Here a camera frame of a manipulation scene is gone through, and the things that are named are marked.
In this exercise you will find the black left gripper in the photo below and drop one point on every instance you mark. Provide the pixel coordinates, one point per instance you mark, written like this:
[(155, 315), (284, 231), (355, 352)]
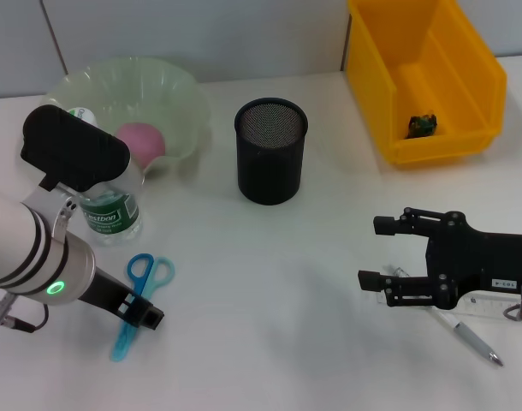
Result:
[(104, 291)]

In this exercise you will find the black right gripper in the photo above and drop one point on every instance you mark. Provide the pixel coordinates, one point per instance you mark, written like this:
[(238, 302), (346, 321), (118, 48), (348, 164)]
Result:
[(479, 261)]

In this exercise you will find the blue plastic scissors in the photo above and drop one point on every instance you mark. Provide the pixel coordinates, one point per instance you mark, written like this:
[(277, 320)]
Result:
[(147, 274)]

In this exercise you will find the clear green-label water bottle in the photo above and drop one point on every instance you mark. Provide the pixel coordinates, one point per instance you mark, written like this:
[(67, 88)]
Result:
[(111, 218)]

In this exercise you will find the green plastic wrapper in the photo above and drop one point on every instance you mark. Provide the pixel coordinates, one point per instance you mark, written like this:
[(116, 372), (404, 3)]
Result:
[(422, 125)]

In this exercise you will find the pink peach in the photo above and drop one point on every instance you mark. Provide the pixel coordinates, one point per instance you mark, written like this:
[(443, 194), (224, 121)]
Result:
[(143, 143)]

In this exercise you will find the clear plastic ruler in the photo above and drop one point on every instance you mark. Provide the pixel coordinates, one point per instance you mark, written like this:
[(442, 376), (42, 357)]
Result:
[(488, 305)]

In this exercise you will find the white ballpoint pen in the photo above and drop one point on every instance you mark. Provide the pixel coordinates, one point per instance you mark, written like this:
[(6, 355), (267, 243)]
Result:
[(475, 340)]

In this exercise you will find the black mesh pen holder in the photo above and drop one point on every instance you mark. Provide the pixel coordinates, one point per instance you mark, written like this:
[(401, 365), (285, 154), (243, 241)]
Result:
[(270, 171)]

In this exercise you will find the green glass fruit bowl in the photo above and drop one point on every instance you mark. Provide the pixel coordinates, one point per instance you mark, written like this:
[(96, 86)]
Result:
[(167, 98)]

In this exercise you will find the yellow plastic bin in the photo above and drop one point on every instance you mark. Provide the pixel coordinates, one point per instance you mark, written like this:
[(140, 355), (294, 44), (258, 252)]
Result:
[(423, 64)]

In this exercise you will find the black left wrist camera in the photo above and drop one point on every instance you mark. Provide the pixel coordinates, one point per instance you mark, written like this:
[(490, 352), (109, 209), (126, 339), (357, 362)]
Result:
[(72, 147)]

